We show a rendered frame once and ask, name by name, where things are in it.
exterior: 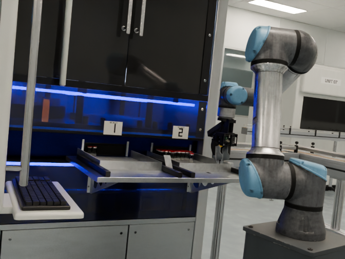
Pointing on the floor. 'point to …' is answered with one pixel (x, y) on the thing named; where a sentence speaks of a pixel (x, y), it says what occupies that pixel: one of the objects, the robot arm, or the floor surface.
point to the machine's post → (199, 228)
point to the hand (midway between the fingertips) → (218, 163)
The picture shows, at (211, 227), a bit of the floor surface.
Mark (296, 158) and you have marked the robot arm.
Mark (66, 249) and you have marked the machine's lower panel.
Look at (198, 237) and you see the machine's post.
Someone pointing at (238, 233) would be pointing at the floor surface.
